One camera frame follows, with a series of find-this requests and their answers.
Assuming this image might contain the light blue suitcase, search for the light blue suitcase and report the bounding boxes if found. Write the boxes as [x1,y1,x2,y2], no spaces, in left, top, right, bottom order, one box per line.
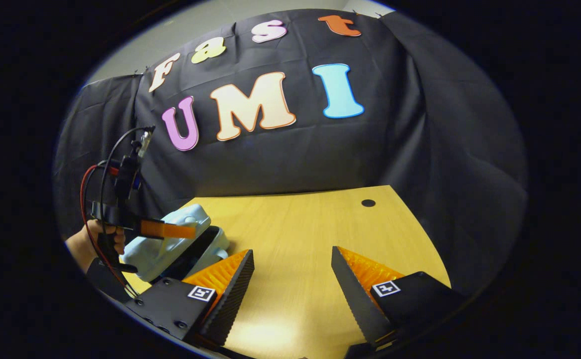
[121,203,231,284]

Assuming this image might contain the black cable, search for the black cable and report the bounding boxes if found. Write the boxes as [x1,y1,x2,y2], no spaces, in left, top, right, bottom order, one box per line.
[100,126,154,220]

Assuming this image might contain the black backdrop cloth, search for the black backdrop cloth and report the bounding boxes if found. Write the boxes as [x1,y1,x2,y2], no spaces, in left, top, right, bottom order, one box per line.
[53,8,529,296]

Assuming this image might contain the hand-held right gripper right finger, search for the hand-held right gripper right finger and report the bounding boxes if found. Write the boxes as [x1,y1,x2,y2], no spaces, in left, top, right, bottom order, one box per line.
[331,245,466,351]

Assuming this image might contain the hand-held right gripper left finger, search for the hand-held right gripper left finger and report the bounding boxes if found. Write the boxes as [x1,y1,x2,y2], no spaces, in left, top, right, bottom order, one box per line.
[126,249,256,348]

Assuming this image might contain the red cable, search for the red cable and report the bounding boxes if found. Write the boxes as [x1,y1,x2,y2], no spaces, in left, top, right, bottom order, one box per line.
[80,164,140,298]

